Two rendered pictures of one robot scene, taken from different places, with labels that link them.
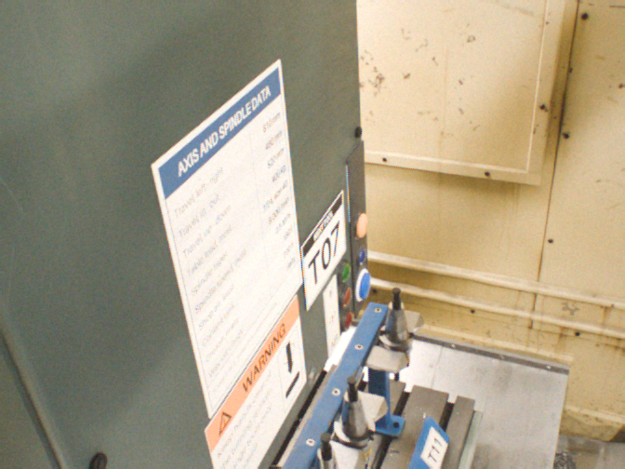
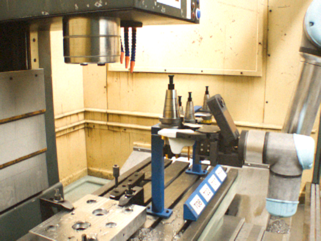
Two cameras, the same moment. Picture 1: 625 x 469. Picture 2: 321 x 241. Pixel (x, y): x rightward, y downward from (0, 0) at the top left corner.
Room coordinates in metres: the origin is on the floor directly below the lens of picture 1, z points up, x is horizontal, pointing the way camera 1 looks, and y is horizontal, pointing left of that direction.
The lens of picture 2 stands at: (-0.50, 0.09, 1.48)
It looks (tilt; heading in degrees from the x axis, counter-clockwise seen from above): 12 degrees down; 359
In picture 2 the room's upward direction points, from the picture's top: straight up
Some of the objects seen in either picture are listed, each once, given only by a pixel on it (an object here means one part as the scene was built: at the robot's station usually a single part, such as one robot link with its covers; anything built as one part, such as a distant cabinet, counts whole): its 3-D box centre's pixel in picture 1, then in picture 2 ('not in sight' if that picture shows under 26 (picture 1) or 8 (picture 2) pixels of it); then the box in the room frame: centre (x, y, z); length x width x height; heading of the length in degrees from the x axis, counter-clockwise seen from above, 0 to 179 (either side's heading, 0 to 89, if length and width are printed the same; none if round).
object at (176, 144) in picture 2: not in sight; (175, 141); (0.26, 0.04, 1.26); 0.09 x 0.03 x 0.06; 78
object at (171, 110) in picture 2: not in sight; (171, 102); (0.30, 0.05, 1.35); 0.04 x 0.04 x 0.07
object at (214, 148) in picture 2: not in sight; (220, 145); (0.25, -0.07, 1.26); 0.12 x 0.08 x 0.09; 65
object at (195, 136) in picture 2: not in sight; (194, 134); (0.25, 0.00, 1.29); 0.09 x 0.05 x 0.02; 78
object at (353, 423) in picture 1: (353, 410); (189, 110); (0.72, -0.04, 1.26); 0.04 x 0.04 x 0.07
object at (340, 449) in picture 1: (341, 459); not in sight; (0.67, -0.02, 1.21); 0.07 x 0.05 x 0.01; 64
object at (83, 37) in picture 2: not in sight; (92, 41); (0.42, 0.27, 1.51); 0.16 x 0.16 x 0.12
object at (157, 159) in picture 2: not in sight; (157, 175); (0.59, 0.08, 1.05); 0.10 x 0.05 x 0.30; 64
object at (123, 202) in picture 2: not in sight; (131, 203); (0.52, 0.17, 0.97); 0.13 x 0.03 x 0.15; 154
